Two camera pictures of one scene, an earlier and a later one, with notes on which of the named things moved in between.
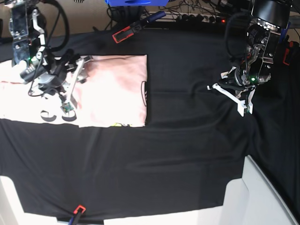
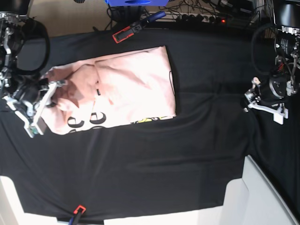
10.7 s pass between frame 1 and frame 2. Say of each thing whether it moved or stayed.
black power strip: stayed
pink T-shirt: moved
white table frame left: stayed
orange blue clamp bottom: stayed
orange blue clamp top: stayed
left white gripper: moved
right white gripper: moved
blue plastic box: stayed
